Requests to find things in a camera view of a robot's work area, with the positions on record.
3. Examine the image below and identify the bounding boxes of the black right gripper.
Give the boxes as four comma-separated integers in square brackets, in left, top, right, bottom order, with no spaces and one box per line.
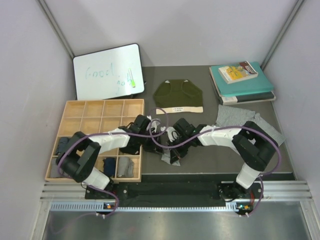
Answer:
[167,134,192,164]

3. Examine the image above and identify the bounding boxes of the wooden compartment tray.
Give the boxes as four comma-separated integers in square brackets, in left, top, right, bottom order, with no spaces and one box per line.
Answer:
[44,99,145,183]

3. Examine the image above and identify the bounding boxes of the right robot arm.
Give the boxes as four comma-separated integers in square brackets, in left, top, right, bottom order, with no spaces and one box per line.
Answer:
[166,118,279,201]

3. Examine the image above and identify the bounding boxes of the grey rolled socks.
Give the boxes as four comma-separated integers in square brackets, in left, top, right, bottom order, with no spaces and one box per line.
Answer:
[49,161,61,178]

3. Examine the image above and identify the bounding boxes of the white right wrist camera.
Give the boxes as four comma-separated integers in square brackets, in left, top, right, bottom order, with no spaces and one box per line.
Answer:
[166,126,179,142]

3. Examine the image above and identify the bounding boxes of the dark blue rolled socks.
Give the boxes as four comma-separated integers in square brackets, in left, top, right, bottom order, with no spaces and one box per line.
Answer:
[55,136,70,156]

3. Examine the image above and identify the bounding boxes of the white whiteboard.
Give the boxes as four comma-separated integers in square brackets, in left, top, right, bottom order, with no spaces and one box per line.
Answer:
[73,43,145,101]

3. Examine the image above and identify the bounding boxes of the light grey underwear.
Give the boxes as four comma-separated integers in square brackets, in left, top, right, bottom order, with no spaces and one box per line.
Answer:
[161,149,181,167]

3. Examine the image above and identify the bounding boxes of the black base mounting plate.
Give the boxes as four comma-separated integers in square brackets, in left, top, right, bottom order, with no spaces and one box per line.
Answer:
[85,174,262,208]

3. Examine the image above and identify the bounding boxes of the yellow paperback book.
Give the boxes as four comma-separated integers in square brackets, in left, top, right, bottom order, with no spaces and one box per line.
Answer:
[218,61,259,84]

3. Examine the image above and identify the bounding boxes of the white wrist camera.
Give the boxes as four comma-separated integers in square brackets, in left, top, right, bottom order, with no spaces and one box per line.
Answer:
[146,115,161,133]
[166,126,179,142]

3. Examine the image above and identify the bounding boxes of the grey striped boxer shorts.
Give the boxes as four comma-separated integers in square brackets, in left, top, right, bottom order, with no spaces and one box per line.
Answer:
[216,105,286,146]

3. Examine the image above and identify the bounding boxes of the green whiteboard marker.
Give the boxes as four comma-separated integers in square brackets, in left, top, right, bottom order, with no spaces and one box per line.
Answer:
[128,68,136,88]

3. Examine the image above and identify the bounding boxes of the green sports bra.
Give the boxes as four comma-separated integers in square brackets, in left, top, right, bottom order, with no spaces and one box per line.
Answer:
[153,79,204,114]

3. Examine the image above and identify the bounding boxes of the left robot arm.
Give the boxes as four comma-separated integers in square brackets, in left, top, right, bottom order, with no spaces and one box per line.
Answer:
[56,114,168,199]

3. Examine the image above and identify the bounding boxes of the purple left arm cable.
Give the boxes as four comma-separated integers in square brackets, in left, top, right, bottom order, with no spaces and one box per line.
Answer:
[56,107,169,218]

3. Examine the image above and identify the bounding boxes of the navy rolled garment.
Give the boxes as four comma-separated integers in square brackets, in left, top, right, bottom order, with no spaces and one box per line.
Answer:
[103,157,116,177]

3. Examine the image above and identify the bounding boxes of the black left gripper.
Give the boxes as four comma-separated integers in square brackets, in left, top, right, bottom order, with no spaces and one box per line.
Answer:
[138,130,164,155]

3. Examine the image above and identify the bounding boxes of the grey rolled garment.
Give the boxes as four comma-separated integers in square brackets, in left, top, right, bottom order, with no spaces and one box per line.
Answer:
[117,156,134,178]

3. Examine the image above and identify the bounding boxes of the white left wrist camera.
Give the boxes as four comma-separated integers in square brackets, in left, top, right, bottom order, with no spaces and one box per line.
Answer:
[146,115,161,133]

